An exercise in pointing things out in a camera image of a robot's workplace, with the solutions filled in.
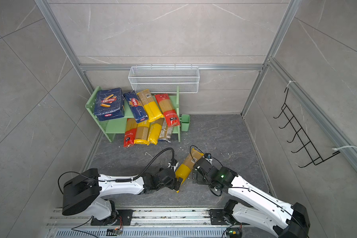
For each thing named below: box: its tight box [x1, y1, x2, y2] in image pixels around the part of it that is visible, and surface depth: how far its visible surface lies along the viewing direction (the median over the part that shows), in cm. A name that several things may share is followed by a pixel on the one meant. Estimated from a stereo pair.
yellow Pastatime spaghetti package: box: [133, 119, 151, 145], surface depth 90 cm
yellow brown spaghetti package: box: [136, 89, 165, 123], surface depth 85 cm
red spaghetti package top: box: [154, 93, 181, 128], surface depth 83 cm
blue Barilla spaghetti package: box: [122, 90, 149, 124], surface depth 84 cm
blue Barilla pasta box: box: [94, 87, 125, 121], surface depth 82 cm
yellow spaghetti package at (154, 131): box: [146, 118, 165, 146], surface depth 91 cm
